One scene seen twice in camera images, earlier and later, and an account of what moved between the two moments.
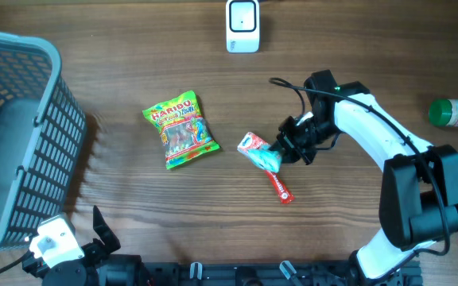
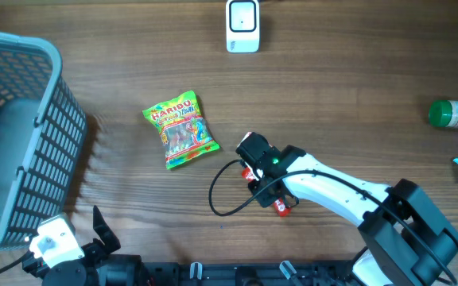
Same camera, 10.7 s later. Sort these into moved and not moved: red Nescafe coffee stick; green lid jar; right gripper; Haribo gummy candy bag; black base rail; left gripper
Moved: red Nescafe coffee stick; right gripper
Not moved: black base rail; left gripper; Haribo gummy candy bag; green lid jar
